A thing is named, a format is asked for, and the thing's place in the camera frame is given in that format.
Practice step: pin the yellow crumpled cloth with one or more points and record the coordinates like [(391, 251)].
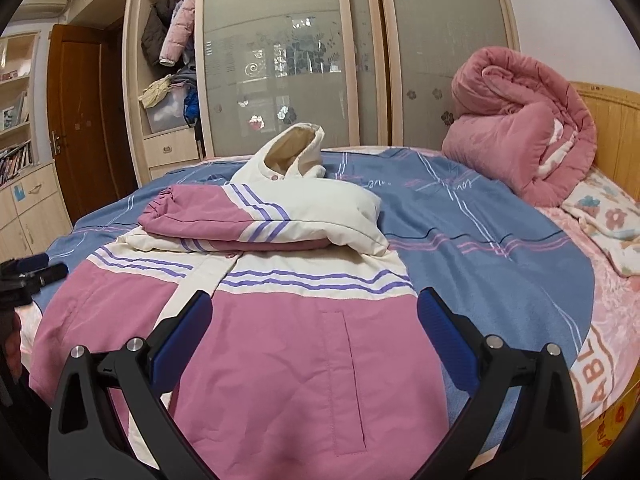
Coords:
[(155, 92)]

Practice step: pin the brown wooden door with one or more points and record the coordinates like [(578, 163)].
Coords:
[(86, 117)]

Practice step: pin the frosted glass wardrobe door right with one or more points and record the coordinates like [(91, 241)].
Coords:
[(426, 42)]

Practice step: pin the rolled pink quilt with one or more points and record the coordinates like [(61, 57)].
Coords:
[(518, 121)]

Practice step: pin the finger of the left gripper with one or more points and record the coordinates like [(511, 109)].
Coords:
[(21, 289), (17, 267)]

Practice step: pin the wooden bookshelf with books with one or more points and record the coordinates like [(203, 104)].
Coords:
[(18, 58)]

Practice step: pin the blue garment in wardrobe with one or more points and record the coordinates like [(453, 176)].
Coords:
[(191, 108)]

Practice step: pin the clear plastic storage box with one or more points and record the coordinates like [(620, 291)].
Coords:
[(168, 113)]

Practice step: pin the hanging dark brown jacket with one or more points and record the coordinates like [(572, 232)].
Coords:
[(156, 29)]

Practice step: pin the light wood drawer cabinet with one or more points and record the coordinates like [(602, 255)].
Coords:
[(33, 213)]

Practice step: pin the floral cream blanket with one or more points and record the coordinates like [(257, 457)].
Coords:
[(609, 217)]

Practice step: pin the pink and white hooded jacket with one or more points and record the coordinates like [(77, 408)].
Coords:
[(314, 364)]

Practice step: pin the left hand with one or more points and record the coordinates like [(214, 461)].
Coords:
[(12, 348)]

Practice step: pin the blue patterned bed blanket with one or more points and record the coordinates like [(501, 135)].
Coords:
[(490, 256)]

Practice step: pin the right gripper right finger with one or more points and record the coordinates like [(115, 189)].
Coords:
[(521, 420)]

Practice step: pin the hanging pink puffer jacket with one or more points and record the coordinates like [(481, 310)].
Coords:
[(180, 30)]

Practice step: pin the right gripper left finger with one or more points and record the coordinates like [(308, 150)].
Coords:
[(108, 418)]

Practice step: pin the wooden headboard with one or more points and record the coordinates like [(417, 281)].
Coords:
[(616, 113)]

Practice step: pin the frosted glass wardrobe door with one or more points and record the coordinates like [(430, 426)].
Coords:
[(426, 42), (270, 64)]

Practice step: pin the wall air conditioner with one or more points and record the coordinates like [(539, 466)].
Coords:
[(36, 9)]

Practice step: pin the open wardrobe shelf unit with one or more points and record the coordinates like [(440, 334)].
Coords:
[(160, 140)]

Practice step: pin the frosted glass wardrobe door left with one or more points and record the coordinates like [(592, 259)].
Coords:
[(270, 64)]

